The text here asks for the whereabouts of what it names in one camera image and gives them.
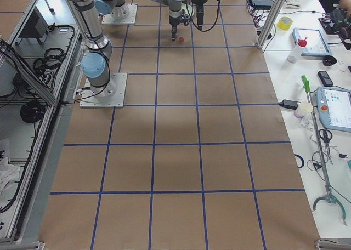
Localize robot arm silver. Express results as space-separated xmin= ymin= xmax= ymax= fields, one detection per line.
xmin=152 ymin=0 xmax=190 ymax=41
xmin=66 ymin=0 xmax=193 ymax=99

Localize yellow tape roll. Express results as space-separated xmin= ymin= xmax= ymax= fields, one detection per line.
xmin=277 ymin=16 xmax=293 ymax=31

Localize clear bottle red cap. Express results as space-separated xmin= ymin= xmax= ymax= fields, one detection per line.
xmin=287 ymin=38 xmax=307 ymax=64

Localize far teach pendant tablet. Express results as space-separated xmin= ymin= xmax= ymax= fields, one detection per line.
xmin=292 ymin=27 xmax=332 ymax=57

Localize teach pendant tablet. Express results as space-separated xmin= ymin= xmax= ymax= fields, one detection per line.
xmin=292 ymin=27 xmax=332 ymax=57
xmin=315 ymin=87 xmax=350 ymax=132

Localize black power adapter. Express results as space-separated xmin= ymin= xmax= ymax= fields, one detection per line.
xmin=278 ymin=99 xmax=299 ymax=110

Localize black phone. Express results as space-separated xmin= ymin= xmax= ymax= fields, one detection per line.
xmin=318 ymin=71 xmax=333 ymax=87

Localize white paper cup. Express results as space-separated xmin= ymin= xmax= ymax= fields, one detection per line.
xmin=294 ymin=101 xmax=313 ymax=119

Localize near teach pendant tablet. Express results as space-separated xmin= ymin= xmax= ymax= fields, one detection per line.
xmin=315 ymin=87 xmax=350 ymax=132

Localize long reach grabber tool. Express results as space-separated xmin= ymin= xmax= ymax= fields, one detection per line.
xmin=301 ymin=75 xmax=347 ymax=226

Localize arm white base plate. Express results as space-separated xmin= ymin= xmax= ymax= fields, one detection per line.
xmin=102 ymin=3 xmax=138 ymax=25
xmin=80 ymin=73 xmax=128 ymax=108

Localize black handled scissors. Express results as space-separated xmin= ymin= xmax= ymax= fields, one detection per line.
xmin=319 ymin=129 xmax=333 ymax=164

